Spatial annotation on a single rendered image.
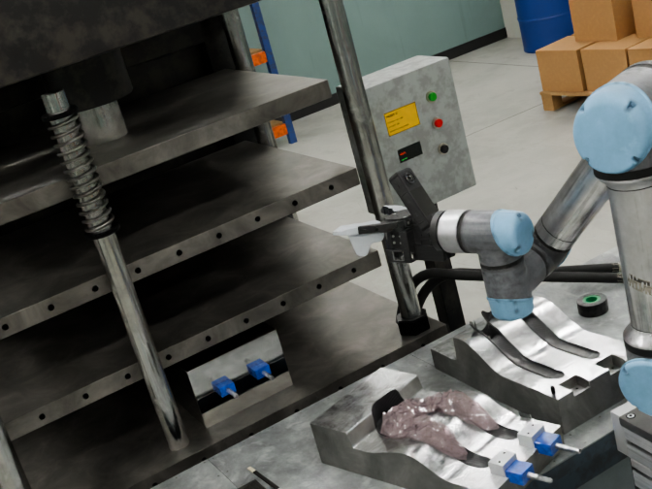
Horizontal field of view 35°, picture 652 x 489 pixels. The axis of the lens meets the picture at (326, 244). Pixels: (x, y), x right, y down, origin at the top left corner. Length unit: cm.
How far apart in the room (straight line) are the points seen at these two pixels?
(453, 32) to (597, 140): 874
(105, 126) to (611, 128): 163
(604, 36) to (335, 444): 545
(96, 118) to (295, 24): 664
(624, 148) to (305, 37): 799
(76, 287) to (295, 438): 65
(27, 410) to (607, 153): 164
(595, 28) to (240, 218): 512
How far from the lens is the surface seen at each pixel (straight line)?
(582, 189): 175
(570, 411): 235
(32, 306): 257
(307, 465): 247
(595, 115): 151
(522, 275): 177
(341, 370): 287
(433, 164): 304
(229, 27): 331
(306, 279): 284
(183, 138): 264
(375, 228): 183
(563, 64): 752
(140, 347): 263
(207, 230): 267
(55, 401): 265
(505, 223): 171
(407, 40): 995
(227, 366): 277
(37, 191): 255
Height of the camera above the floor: 208
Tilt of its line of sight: 20 degrees down
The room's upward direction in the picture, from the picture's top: 16 degrees counter-clockwise
